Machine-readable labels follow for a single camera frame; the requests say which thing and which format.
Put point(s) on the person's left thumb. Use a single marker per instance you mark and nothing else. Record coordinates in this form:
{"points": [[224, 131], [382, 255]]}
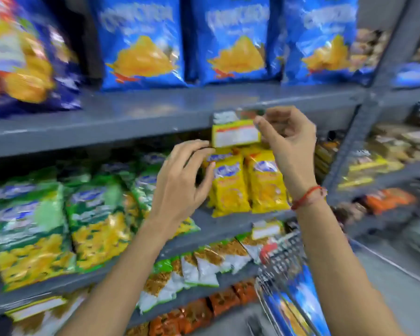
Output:
{"points": [[207, 181]]}

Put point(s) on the row of green snack packets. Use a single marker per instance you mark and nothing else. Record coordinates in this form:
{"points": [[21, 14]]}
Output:
{"points": [[35, 223]]}

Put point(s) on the yellow snack packet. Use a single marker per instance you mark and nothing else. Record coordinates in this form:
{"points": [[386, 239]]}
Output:
{"points": [[229, 187], [267, 181]]}

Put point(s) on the grey metal shelf unit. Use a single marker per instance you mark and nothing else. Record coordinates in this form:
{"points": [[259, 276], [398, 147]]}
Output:
{"points": [[416, 170], [126, 115]]}

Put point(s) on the person's right forearm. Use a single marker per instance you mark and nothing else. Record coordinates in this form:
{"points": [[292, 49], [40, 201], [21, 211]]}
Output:
{"points": [[339, 276]]}

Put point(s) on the pile of beige packets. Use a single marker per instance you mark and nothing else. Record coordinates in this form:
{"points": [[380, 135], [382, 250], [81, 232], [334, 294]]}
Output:
{"points": [[406, 141]]}

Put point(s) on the person's right hand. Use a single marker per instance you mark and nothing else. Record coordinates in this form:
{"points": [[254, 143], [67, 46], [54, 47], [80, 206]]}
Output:
{"points": [[294, 157]]}

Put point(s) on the white orange snack packet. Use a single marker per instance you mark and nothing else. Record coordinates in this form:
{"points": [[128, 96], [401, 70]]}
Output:
{"points": [[224, 257], [159, 286], [252, 246], [199, 271]]}

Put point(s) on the person's left forearm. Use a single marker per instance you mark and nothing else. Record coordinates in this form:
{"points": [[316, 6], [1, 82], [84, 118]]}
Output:
{"points": [[126, 283]]}

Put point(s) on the person's right thumb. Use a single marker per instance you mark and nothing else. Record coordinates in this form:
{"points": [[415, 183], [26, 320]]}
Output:
{"points": [[264, 134]]}

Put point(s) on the white paper label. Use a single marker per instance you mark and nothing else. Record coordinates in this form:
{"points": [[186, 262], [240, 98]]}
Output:
{"points": [[225, 117]]}

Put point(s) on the red yellow snack bag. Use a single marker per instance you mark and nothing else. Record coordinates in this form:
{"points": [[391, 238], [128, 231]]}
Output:
{"points": [[17, 59]]}

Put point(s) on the light blue packet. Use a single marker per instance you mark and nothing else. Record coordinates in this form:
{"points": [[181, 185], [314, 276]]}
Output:
{"points": [[413, 76]]}

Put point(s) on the white brown snack packet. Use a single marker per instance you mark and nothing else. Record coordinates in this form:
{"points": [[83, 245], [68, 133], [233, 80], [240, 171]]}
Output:
{"points": [[52, 320]]}

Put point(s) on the yellow shelf price tag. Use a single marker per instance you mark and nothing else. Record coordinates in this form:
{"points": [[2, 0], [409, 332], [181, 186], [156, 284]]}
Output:
{"points": [[235, 134]]}

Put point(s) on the dark blue snack bag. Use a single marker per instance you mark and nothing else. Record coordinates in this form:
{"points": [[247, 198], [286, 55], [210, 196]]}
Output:
{"points": [[64, 73]]}

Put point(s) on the person's left hand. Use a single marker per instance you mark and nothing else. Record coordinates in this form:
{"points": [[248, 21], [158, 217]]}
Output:
{"points": [[175, 192]]}

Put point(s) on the clear packets of nuts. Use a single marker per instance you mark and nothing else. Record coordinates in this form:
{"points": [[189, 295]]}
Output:
{"points": [[369, 48]]}

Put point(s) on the large blue chips bag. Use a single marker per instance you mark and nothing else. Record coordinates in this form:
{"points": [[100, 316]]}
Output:
{"points": [[322, 45], [236, 45], [140, 48]]}

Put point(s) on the stack of yellow brown packets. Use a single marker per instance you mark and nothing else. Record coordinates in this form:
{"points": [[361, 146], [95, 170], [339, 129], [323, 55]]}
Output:
{"points": [[327, 157]]}

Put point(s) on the pile of yellow flat packets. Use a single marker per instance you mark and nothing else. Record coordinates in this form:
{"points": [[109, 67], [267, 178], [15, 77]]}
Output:
{"points": [[371, 167]]}

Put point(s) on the orange flat packet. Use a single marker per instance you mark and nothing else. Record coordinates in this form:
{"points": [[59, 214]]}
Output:
{"points": [[388, 200]]}

